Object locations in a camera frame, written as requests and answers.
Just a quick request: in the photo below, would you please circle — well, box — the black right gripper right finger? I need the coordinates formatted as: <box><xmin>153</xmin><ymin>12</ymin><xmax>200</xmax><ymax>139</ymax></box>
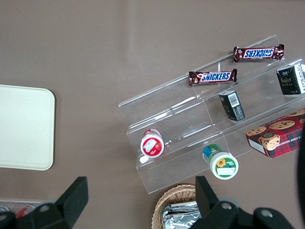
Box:
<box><xmin>192</xmin><ymin>176</ymin><xmax>294</xmax><ymax>229</ymax></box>

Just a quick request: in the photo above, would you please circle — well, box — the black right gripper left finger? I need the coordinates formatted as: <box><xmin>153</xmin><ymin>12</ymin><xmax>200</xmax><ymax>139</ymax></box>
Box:
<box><xmin>0</xmin><ymin>176</ymin><xmax>89</xmax><ymax>229</ymax></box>

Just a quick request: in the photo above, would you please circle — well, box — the woven wicker basket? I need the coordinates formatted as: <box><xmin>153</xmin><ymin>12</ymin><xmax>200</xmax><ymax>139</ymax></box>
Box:
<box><xmin>152</xmin><ymin>183</ymin><xmax>203</xmax><ymax>229</ymax></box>

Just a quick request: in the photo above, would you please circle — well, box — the foil wrapped sandwich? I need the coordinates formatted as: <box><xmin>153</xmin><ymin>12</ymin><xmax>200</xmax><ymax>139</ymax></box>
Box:
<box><xmin>161</xmin><ymin>201</ymin><xmax>203</xmax><ymax>229</ymax></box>

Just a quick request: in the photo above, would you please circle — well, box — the cream plastic tray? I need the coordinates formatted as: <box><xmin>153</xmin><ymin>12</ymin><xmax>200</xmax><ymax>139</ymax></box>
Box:
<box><xmin>0</xmin><ymin>84</ymin><xmax>56</xmax><ymax>171</ymax></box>

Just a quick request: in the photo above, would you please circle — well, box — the green sunflower lid yogurt cup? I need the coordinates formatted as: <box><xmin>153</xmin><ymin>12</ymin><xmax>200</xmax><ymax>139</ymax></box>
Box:
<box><xmin>202</xmin><ymin>144</ymin><xmax>239</xmax><ymax>180</ymax></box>

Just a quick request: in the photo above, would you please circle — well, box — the clear box with cans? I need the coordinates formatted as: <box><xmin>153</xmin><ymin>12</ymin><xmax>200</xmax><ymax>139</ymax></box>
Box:
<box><xmin>0</xmin><ymin>200</ymin><xmax>41</xmax><ymax>219</ymax></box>

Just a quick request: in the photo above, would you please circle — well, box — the red strawberry lid yogurt cup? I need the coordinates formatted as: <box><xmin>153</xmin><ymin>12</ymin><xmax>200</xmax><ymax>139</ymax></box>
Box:
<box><xmin>140</xmin><ymin>128</ymin><xmax>165</xmax><ymax>159</ymax></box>

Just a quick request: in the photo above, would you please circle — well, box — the clear acrylic stepped display stand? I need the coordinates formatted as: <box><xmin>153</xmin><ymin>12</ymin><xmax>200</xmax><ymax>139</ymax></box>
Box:
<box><xmin>118</xmin><ymin>34</ymin><xmax>305</xmax><ymax>195</ymax></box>

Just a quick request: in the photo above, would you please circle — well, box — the red tartan cookie box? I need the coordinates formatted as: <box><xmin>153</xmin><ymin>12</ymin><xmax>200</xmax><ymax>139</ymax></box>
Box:
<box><xmin>245</xmin><ymin>108</ymin><xmax>305</xmax><ymax>159</ymax></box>

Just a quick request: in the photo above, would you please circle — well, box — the small black barcode box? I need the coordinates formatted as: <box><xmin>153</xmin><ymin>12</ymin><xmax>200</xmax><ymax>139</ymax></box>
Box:
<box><xmin>218</xmin><ymin>90</ymin><xmax>246</xmax><ymax>122</ymax></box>

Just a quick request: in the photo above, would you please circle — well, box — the Snickers chocolate bar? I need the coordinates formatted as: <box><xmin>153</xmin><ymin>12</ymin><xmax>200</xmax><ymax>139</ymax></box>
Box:
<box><xmin>233</xmin><ymin>43</ymin><xmax>285</xmax><ymax>63</ymax></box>
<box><xmin>188</xmin><ymin>68</ymin><xmax>238</xmax><ymax>86</ymax></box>

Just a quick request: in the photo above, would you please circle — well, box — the black box with gold print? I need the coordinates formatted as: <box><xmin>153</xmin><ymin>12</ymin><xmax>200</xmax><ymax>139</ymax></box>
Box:
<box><xmin>276</xmin><ymin>64</ymin><xmax>305</xmax><ymax>96</ymax></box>

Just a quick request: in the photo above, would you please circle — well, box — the black blurred cable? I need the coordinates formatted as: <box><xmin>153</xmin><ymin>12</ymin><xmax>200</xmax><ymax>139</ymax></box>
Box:
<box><xmin>295</xmin><ymin>124</ymin><xmax>305</xmax><ymax>229</ymax></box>

